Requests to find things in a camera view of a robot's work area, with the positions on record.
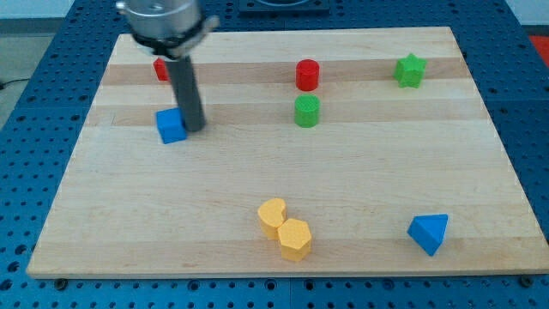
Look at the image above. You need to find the blue triangular prism block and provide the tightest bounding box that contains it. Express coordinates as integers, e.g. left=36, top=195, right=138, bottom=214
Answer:
left=407, top=214, right=449, bottom=257

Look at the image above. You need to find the yellow heart block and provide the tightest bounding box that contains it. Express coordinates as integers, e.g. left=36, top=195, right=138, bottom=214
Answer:
left=257, top=197, right=287, bottom=239

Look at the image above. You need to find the yellow hexagon block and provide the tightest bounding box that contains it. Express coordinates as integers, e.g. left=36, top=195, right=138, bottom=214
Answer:
left=277, top=218, right=312, bottom=262

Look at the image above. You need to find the blue cube block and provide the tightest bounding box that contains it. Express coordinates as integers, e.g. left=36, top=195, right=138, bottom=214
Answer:
left=155, top=107, right=187, bottom=144

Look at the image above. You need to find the light wooden board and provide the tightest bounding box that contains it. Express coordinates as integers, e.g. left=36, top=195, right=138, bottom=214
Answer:
left=27, top=27, right=548, bottom=279

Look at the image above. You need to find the red star block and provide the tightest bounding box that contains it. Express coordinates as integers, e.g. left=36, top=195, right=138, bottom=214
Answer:
left=153, top=58, right=170, bottom=82

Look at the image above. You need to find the green star block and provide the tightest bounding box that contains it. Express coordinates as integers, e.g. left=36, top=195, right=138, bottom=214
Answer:
left=393, top=53, right=428, bottom=88

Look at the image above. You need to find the red cylinder block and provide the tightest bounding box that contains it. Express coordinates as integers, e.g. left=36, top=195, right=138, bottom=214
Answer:
left=295, top=59, right=320, bottom=91

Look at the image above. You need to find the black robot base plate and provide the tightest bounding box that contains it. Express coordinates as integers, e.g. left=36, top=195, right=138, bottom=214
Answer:
left=237, top=0, right=330, bottom=14

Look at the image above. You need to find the green cylinder block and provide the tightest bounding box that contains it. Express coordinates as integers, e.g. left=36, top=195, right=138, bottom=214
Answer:
left=294, top=94, right=321, bottom=128

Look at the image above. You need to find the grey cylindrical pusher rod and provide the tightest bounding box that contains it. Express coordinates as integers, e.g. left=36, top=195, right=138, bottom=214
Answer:
left=166, top=56, right=206, bottom=132

